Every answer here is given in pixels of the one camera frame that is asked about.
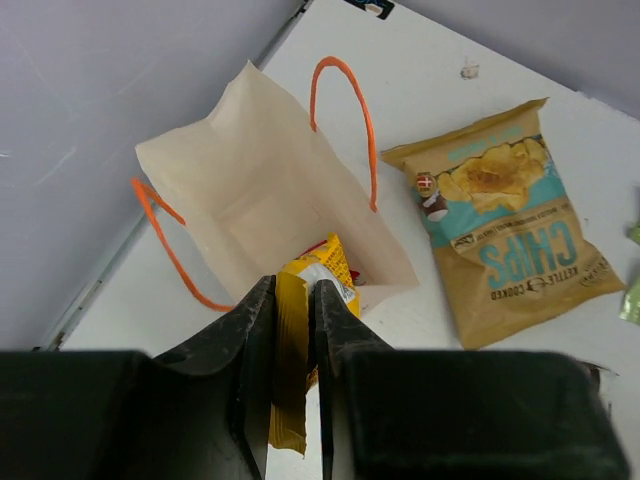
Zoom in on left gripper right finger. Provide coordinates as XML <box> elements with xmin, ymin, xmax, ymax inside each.
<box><xmin>312</xmin><ymin>280</ymin><xmax>630</xmax><ymax>479</ymax></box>

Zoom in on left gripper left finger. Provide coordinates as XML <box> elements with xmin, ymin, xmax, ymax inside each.
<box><xmin>1</xmin><ymin>276</ymin><xmax>276</xmax><ymax>479</ymax></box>

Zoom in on yellow snack bar packet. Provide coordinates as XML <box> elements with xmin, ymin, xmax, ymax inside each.
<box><xmin>269</xmin><ymin>233</ymin><xmax>361</xmax><ymax>455</ymax></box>

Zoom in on kettle chips bag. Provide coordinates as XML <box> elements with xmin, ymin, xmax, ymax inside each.
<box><xmin>381</xmin><ymin>99</ymin><xmax>624</xmax><ymax>349</ymax></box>

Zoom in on green sour candy packet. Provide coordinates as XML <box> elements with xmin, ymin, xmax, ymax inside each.
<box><xmin>620</xmin><ymin>221</ymin><xmax>639</xmax><ymax>326</ymax></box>

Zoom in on blue table corner label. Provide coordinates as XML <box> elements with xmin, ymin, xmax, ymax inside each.
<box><xmin>346</xmin><ymin>0</ymin><xmax>395</xmax><ymax>20</ymax></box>

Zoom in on beige paper bag orange handles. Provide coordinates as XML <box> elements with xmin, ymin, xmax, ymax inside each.
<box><xmin>132</xmin><ymin>64</ymin><xmax>418</xmax><ymax>309</ymax></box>

